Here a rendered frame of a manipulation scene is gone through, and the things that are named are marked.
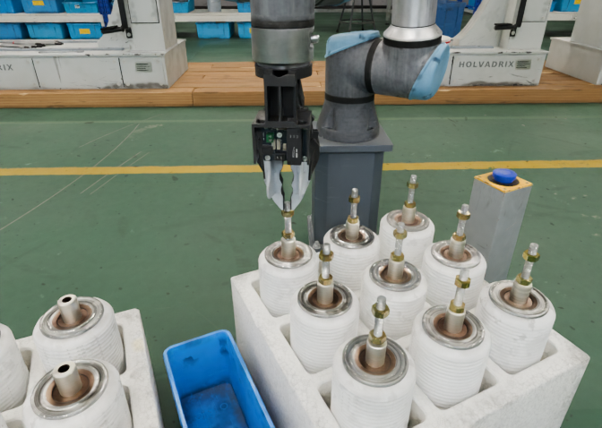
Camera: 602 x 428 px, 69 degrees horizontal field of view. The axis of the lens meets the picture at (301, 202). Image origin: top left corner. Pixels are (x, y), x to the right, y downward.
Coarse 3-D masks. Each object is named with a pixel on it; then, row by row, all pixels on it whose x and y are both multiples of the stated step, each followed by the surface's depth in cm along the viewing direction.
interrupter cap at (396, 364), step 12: (360, 336) 53; (348, 348) 51; (360, 348) 51; (396, 348) 51; (348, 360) 50; (360, 360) 50; (384, 360) 50; (396, 360) 50; (348, 372) 48; (360, 372) 48; (372, 372) 48; (384, 372) 48; (396, 372) 48; (372, 384) 47; (384, 384) 47
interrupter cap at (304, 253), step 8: (296, 240) 72; (272, 248) 70; (280, 248) 70; (296, 248) 70; (304, 248) 70; (264, 256) 68; (272, 256) 68; (280, 256) 68; (296, 256) 68; (304, 256) 68; (272, 264) 66; (280, 264) 66; (288, 264) 66; (296, 264) 66; (304, 264) 66
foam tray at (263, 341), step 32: (256, 288) 75; (256, 320) 66; (288, 320) 66; (256, 352) 69; (288, 352) 60; (544, 352) 63; (576, 352) 60; (256, 384) 74; (288, 384) 56; (320, 384) 56; (416, 384) 56; (512, 384) 56; (544, 384) 56; (576, 384) 62; (288, 416) 60; (320, 416) 51; (416, 416) 54; (448, 416) 51; (480, 416) 52; (512, 416) 56; (544, 416) 61
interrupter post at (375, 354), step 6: (366, 342) 49; (384, 342) 48; (366, 348) 49; (372, 348) 48; (378, 348) 48; (384, 348) 48; (366, 354) 49; (372, 354) 48; (378, 354) 48; (384, 354) 49; (366, 360) 49; (372, 360) 49; (378, 360) 49; (372, 366) 49; (378, 366) 49
